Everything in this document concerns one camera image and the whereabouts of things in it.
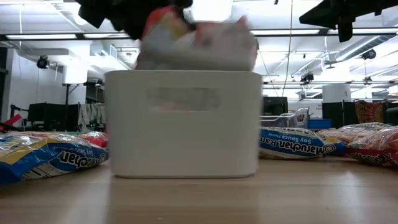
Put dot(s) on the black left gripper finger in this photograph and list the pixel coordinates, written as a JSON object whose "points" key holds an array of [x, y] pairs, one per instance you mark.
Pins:
{"points": [[185, 3]]}

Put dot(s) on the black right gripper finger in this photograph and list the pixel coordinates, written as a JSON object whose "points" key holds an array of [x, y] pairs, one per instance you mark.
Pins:
{"points": [[323, 14]]}

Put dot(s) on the orange Maruchan noodle packet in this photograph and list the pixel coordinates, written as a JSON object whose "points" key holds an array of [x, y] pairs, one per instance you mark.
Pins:
{"points": [[211, 46], [96, 139]]}

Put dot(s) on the clear plastic container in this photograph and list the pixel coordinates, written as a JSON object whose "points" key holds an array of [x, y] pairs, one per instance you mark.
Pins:
{"points": [[280, 119]]}

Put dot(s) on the red Maruchan noodle packet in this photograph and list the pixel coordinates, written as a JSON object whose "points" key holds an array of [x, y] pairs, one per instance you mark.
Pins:
{"points": [[351, 132], [376, 149]]}

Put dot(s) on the blue Maruchan noodle packet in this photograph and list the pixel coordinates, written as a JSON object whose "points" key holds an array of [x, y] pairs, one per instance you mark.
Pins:
{"points": [[46, 155], [295, 144]]}

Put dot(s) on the white plastic bin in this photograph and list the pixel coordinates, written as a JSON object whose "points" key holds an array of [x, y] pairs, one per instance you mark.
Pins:
{"points": [[183, 140]]}

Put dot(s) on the white LED light bar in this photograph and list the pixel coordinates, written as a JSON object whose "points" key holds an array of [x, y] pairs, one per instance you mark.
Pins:
{"points": [[286, 32], [40, 36], [105, 35], [373, 31]]}

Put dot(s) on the white cabinet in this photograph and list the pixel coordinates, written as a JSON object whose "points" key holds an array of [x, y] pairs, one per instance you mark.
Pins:
{"points": [[336, 92]]}

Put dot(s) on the black square monitor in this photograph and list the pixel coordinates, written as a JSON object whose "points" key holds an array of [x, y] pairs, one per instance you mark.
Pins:
{"points": [[275, 105]]}

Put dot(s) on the patterned orange tapestry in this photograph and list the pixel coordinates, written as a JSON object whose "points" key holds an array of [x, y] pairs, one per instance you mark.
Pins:
{"points": [[370, 112]]}

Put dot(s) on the blue storage box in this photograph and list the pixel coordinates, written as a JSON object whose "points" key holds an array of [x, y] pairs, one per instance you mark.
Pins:
{"points": [[319, 124]]}

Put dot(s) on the black desk monitors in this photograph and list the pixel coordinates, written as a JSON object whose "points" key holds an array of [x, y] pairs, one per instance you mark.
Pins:
{"points": [[53, 113]]}

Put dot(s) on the red angled object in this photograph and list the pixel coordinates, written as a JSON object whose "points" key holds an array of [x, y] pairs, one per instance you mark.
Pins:
{"points": [[13, 119]]}

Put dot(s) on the black ceiling-mounted camera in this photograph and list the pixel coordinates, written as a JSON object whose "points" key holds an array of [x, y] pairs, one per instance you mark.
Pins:
{"points": [[369, 54], [307, 77], [43, 61]]}

